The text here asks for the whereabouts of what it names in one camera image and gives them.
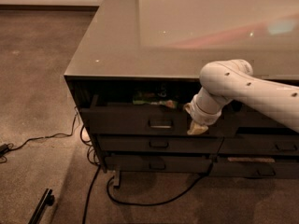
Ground thick black floor cable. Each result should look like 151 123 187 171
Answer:
81 163 214 224

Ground black power adapter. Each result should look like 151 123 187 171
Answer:
0 144 9 156

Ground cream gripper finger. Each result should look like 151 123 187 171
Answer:
187 120 208 135

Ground black metal bar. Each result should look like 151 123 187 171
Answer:
28 189 55 224

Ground green snack bag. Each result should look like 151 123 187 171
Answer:
133 91 178 109

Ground grey drawer cabinet counter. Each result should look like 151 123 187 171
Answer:
64 0 299 175

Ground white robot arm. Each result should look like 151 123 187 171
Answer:
184 59 299 135

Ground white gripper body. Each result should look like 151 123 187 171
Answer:
184 94 221 126

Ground black looped cable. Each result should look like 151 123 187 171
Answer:
79 124 101 166

